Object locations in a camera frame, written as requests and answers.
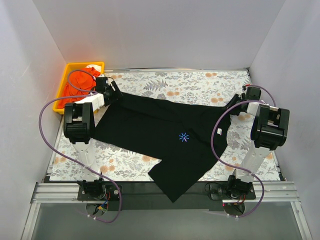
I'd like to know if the black t shirt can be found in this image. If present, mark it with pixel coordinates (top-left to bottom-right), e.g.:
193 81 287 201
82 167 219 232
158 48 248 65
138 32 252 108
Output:
94 93 231 202

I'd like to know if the yellow plastic bin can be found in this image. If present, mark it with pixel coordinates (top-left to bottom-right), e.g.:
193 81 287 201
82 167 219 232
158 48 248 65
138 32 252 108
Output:
52 61 105 116

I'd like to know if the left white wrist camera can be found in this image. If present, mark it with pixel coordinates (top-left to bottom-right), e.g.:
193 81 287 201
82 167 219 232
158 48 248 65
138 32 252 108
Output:
99 74 116 90

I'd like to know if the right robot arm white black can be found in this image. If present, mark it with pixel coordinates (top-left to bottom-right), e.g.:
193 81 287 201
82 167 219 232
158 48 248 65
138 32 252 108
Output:
226 84 290 199

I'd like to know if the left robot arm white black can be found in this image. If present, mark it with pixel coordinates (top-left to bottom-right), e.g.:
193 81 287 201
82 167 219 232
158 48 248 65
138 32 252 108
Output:
63 76 123 200

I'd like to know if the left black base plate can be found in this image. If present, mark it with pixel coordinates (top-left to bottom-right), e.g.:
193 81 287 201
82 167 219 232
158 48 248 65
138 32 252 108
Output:
77 184 122 201

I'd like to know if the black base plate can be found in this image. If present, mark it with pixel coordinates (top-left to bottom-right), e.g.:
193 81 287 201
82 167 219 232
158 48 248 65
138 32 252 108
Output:
77 184 122 201
204 181 256 201

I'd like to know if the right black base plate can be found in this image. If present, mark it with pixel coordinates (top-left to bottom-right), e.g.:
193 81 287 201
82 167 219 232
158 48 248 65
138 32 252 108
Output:
204 181 256 201

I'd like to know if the aluminium frame rail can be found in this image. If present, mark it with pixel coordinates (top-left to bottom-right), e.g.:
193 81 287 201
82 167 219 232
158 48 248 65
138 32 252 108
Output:
22 181 312 240

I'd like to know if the orange t shirt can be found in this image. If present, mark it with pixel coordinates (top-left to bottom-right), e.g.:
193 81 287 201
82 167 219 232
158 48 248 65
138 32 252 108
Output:
61 67 101 97

